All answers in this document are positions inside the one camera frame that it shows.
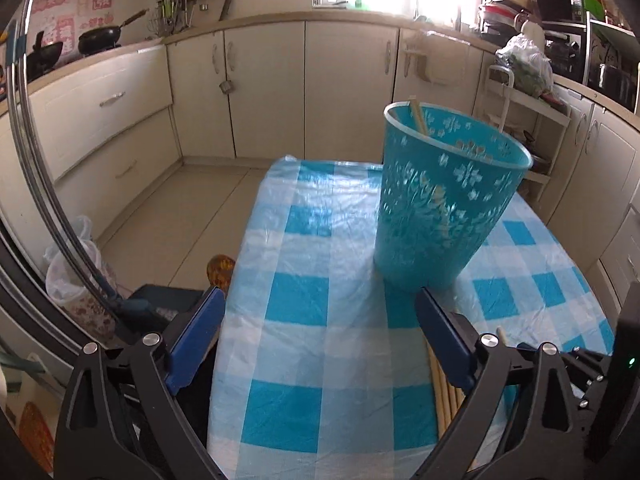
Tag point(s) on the dark leaning tray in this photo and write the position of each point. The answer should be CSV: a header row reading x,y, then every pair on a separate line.
x,y
226,5

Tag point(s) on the white plastic jug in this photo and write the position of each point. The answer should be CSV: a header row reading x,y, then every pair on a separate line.
x,y
532,32

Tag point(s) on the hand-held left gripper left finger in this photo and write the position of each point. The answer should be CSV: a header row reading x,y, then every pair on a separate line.
x,y
197,340

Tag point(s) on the white trolley cart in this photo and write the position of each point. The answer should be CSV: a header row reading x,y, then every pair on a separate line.
x,y
547,110

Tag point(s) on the black countertop appliance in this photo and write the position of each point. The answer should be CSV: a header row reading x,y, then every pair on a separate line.
x,y
565,55

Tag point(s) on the stack of food containers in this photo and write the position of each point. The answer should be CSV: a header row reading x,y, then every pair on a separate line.
x,y
500,12

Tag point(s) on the teal metal frame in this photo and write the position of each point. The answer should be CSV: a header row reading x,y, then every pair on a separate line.
x,y
25,367

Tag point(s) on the plastic bag of greens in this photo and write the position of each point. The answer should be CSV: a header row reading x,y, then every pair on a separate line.
x,y
527,65

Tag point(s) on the bundle of chopsticks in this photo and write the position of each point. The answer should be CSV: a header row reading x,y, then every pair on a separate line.
x,y
417,115

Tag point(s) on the small hanging metal cup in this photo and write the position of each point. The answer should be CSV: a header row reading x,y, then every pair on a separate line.
x,y
225,87

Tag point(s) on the blue dustpan with broom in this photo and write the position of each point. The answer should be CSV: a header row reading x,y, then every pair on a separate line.
x,y
150,302

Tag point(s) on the black pot on shelf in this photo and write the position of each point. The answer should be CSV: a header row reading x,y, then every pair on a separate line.
x,y
612,80

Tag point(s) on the red orange patterned panel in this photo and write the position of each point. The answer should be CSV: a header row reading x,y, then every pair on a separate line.
x,y
35,435

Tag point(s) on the sliding glass door frame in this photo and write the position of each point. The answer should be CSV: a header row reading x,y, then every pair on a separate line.
x,y
35,305

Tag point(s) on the metal storage shelf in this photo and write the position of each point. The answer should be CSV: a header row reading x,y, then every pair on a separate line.
x,y
586,50

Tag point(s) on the beige kitchen countertop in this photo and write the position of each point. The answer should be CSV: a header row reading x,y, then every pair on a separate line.
x,y
260,17

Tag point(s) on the teal perforated plastic basket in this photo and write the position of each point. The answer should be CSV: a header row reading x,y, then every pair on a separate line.
x,y
425,245

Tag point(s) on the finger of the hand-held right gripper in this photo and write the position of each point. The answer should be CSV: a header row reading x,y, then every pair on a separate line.
x,y
590,366

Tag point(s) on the floral waste bin with bag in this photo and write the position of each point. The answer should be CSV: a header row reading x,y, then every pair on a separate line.
x,y
75,285

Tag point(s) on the orange patterned round object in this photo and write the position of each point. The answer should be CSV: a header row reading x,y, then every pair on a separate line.
x,y
221,270

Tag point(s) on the pink wall stickers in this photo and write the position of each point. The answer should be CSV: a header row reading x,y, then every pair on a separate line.
x,y
65,25

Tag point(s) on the blue white checked tablecloth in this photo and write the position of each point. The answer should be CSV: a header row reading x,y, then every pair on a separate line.
x,y
325,310

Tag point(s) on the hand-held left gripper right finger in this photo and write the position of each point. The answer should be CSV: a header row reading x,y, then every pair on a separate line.
x,y
445,340

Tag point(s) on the dark pot with glass lid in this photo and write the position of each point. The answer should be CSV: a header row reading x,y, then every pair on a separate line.
x,y
535,152

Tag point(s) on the green plastic board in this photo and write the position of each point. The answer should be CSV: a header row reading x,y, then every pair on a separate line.
x,y
595,5

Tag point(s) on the cream kitchen base cabinets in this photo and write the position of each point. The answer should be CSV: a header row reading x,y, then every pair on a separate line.
x,y
265,85

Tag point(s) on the wide cream drawer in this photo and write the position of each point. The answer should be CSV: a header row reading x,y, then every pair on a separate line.
x,y
115,190
90,120

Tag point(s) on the black microwave oven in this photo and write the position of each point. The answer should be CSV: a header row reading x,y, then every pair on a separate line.
x,y
560,7

